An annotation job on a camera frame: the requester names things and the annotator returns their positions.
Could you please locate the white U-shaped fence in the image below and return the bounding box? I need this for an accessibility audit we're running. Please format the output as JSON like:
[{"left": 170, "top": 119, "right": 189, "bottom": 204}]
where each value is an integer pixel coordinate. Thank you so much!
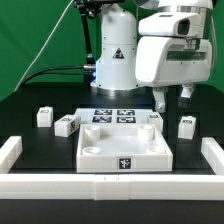
[{"left": 0, "top": 136, "right": 224, "bottom": 200}]

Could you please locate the black cable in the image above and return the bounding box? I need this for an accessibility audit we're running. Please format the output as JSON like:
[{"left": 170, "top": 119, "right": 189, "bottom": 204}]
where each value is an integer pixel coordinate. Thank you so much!
[{"left": 20, "top": 65, "right": 98, "bottom": 88}]

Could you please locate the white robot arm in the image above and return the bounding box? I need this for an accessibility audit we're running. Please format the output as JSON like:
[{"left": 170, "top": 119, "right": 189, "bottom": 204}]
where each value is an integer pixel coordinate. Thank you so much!
[{"left": 91, "top": 0, "right": 214, "bottom": 113}]

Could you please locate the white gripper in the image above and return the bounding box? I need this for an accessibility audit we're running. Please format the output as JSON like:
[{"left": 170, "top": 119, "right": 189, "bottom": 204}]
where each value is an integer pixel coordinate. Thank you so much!
[{"left": 135, "top": 12, "right": 212, "bottom": 113}]

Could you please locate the white marker base plate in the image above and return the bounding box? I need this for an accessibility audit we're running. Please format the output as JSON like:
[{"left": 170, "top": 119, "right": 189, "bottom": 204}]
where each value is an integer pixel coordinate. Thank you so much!
[{"left": 75, "top": 108, "right": 152, "bottom": 124}]

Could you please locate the white cable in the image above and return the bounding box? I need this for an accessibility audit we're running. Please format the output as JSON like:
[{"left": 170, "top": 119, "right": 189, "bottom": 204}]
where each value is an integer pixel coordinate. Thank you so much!
[{"left": 13, "top": 0, "right": 75, "bottom": 93}]

